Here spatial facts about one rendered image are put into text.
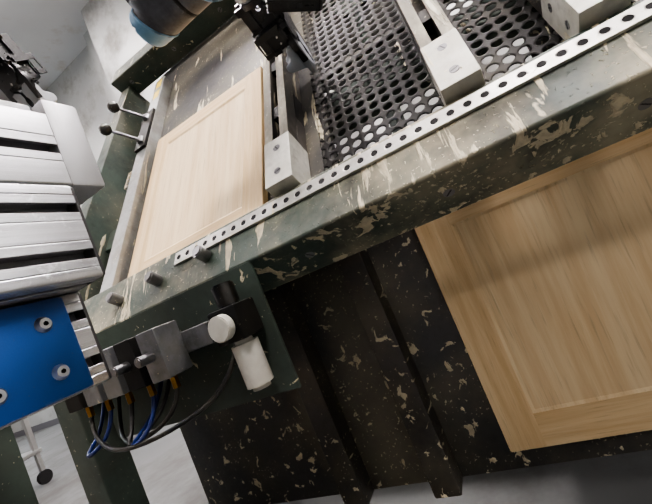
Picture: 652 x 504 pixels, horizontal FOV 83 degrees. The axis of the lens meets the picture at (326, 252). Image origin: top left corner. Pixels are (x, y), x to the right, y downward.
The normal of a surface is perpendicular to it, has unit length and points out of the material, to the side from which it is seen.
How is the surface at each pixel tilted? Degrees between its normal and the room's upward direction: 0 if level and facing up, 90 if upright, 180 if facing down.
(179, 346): 90
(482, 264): 90
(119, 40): 90
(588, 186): 90
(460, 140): 56
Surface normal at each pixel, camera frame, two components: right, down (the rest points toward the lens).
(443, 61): -0.52, -0.44
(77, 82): -0.40, 0.12
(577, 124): 0.11, 0.82
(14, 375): 0.83, -0.37
